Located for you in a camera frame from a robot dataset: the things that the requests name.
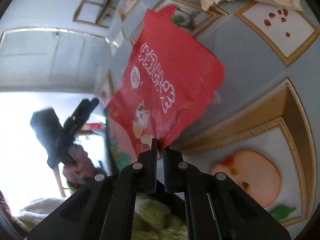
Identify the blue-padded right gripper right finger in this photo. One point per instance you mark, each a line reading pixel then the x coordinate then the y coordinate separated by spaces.
pixel 216 207

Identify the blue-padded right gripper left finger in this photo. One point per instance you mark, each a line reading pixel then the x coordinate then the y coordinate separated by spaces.
pixel 104 207

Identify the red snack bag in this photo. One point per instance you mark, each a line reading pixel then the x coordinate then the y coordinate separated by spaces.
pixel 169 81

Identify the person's left hand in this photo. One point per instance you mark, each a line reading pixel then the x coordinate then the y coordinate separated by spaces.
pixel 83 169

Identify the green fuzzy sleeve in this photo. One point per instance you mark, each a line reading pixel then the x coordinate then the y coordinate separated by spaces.
pixel 152 219

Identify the white door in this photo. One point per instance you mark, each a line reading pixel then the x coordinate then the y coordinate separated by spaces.
pixel 52 60

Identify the fruit pattern tablecloth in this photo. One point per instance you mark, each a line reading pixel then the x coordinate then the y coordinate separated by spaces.
pixel 266 77

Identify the left wooden chair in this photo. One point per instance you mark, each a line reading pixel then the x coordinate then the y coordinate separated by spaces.
pixel 95 13

